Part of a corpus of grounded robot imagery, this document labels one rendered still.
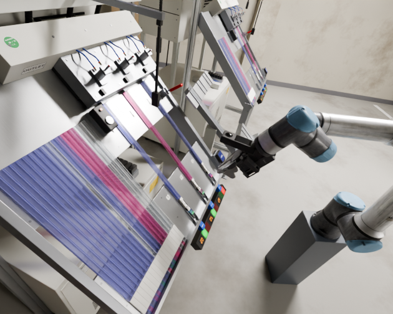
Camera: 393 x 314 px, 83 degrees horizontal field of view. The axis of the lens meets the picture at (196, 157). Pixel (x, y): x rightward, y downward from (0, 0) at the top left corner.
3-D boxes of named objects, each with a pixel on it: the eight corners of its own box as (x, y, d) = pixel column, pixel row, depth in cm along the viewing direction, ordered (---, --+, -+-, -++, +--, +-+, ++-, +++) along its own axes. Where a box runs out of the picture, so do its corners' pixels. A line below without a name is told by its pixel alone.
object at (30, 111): (166, 111, 99) (174, 106, 96) (27, 232, 50) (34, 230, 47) (116, 41, 88) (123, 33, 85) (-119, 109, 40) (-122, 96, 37)
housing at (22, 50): (121, 52, 90) (143, 30, 82) (-3, 96, 54) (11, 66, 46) (108, 33, 88) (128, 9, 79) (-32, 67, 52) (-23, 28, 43)
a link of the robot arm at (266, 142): (266, 134, 62) (270, 121, 68) (254, 143, 65) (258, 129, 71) (284, 152, 63) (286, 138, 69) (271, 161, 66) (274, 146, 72)
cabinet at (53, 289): (158, 223, 161) (164, 161, 121) (87, 334, 110) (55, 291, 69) (84, 188, 173) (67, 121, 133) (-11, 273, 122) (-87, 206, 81)
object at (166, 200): (214, 172, 109) (220, 171, 107) (138, 323, 60) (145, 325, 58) (193, 141, 103) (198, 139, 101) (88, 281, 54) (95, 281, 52)
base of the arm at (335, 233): (331, 214, 121) (342, 204, 115) (345, 240, 110) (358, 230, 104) (305, 212, 120) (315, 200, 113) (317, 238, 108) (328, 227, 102)
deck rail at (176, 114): (213, 173, 112) (223, 170, 108) (211, 176, 111) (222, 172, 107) (120, 40, 90) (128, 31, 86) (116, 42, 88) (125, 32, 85)
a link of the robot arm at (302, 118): (325, 133, 57) (304, 115, 54) (289, 154, 64) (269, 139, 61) (319, 114, 62) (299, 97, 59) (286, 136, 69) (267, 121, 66)
